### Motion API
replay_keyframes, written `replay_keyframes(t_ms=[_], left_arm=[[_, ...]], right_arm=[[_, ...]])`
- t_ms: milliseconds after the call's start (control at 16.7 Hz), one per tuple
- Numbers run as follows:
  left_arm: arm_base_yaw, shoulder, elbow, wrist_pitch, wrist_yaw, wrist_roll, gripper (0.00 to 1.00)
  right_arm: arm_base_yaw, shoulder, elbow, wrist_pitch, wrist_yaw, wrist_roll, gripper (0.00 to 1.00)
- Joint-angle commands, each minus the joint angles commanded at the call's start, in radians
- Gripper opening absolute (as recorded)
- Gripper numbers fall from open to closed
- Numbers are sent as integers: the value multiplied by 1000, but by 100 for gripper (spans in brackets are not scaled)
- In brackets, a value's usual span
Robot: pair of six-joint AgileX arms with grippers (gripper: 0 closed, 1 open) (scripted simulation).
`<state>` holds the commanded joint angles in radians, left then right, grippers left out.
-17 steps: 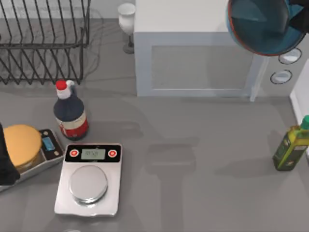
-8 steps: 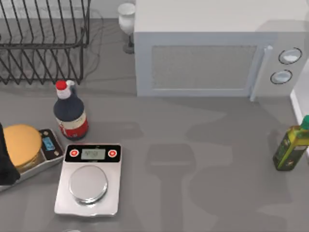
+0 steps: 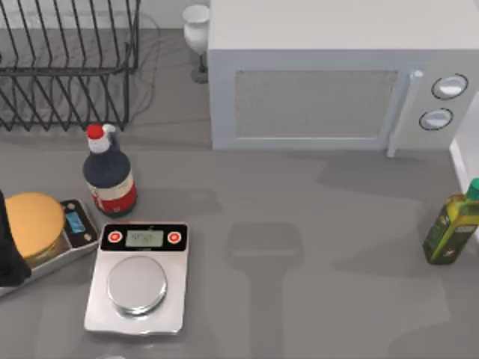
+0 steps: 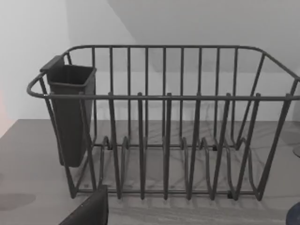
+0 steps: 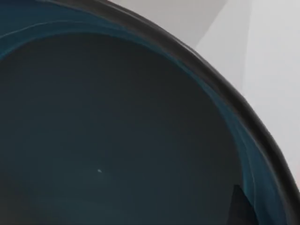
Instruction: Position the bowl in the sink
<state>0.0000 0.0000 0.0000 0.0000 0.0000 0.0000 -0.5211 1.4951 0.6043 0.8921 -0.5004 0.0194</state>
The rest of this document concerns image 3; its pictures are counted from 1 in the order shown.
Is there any dark bottle with red cap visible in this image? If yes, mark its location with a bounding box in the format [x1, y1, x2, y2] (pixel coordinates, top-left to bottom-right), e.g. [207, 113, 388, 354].
[82, 123, 138, 219]

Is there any pale microwave oven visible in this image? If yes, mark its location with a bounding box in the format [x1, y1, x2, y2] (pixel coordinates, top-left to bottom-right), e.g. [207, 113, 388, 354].
[207, 0, 479, 152]

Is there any silver kitchen scale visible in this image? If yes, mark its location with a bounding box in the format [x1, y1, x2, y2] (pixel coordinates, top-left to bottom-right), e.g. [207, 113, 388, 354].
[83, 221, 189, 335]

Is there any white goblet cup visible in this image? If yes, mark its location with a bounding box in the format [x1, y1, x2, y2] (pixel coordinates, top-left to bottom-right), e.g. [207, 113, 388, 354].
[182, 4, 211, 84]

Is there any microwave knob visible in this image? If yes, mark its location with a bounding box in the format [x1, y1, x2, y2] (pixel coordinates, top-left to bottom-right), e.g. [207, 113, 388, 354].
[418, 108, 454, 131]
[431, 73, 469, 101]

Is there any scale with yellow round plate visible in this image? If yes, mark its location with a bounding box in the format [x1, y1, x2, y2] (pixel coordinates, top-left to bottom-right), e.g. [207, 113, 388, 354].
[0, 191, 100, 298]

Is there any green oil bottle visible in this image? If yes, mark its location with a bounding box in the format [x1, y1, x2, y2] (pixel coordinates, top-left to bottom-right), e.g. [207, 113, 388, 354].
[422, 178, 479, 266]

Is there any white box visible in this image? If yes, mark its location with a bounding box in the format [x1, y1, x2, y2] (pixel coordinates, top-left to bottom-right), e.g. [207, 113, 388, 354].
[448, 99, 479, 194]

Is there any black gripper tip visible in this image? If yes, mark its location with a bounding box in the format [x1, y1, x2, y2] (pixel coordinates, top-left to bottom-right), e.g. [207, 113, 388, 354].
[0, 189, 33, 287]

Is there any microwave door handle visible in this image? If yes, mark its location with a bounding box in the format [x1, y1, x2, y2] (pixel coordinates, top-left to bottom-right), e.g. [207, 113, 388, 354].
[386, 70, 424, 158]

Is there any black wire dish rack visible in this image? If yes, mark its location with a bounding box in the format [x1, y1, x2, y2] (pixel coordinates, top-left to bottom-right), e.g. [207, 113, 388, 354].
[0, 0, 142, 132]

